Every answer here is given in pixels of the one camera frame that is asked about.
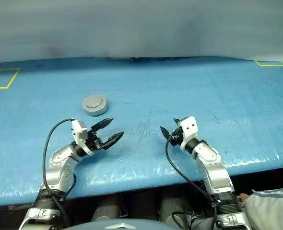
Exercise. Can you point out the person's bare hand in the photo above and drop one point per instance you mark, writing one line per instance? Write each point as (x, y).
(242, 198)

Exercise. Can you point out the dark grey rounded shape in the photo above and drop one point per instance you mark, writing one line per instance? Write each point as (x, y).
(105, 210)
(172, 206)

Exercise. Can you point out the person's grey striped sleeve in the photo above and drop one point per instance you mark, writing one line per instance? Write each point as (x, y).
(271, 208)

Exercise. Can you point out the blue plastic table cover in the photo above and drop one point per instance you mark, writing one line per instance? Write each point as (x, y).
(203, 107)

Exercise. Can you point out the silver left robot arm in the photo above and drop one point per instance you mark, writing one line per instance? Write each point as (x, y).
(60, 163)

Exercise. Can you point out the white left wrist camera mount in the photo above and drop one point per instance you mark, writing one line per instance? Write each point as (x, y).
(80, 131)

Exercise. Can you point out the grey-blue robot torso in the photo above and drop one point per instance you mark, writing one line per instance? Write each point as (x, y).
(122, 225)

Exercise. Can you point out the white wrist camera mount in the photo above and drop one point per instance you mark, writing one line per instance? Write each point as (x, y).
(189, 129)
(80, 131)

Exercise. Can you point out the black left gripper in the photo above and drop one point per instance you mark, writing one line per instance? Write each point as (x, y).
(94, 141)

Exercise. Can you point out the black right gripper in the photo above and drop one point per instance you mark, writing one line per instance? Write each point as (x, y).
(177, 138)

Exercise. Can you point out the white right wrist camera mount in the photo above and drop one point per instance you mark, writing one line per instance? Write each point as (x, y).
(189, 129)

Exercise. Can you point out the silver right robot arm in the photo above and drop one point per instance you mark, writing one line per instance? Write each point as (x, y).
(215, 172)

